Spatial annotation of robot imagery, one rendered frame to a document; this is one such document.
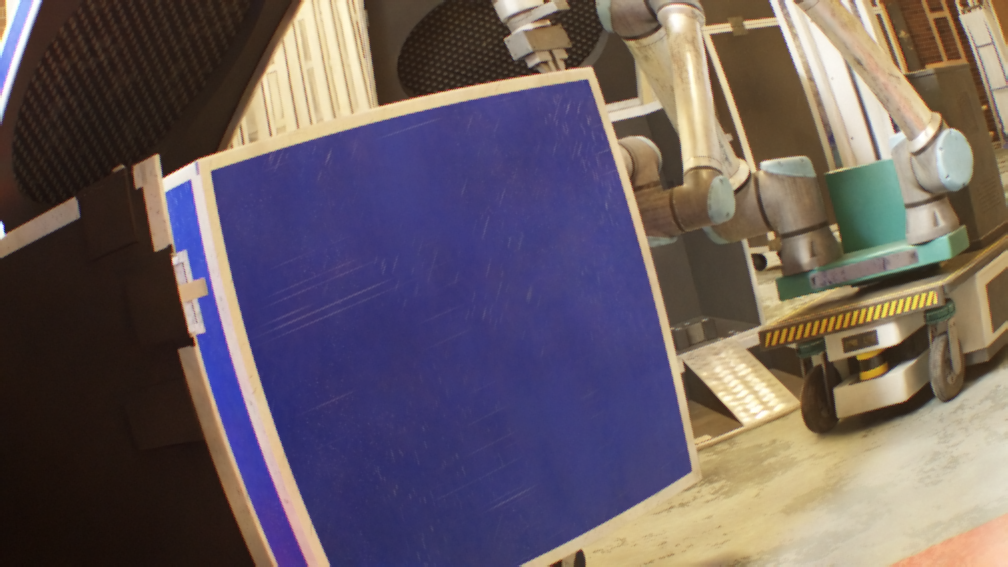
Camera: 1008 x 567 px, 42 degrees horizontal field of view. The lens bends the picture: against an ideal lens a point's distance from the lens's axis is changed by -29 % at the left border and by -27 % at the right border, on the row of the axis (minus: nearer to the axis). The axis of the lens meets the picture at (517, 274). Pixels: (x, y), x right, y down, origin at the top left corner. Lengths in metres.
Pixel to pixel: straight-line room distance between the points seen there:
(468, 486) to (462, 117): 0.59
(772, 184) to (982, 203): 0.72
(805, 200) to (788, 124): 5.21
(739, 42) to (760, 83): 0.26
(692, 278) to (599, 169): 3.20
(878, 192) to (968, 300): 0.43
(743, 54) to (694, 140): 5.66
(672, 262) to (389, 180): 3.64
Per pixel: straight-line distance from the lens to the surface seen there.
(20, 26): 2.88
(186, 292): 2.01
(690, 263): 6.20
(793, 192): 3.93
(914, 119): 3.51
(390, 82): 5.79
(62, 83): 3.19
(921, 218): 3.69
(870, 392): 3.78
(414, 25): 5.59
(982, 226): 4.04
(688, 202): 3.39
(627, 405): 2.99
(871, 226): 3.98
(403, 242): 2.62
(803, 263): 3.93
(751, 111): 9.05
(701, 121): 3.48
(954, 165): 3.53
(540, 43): 3.13
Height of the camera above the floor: 0.77
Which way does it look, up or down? 3 degrees down
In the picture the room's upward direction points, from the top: 16 degrees counter-clockwise
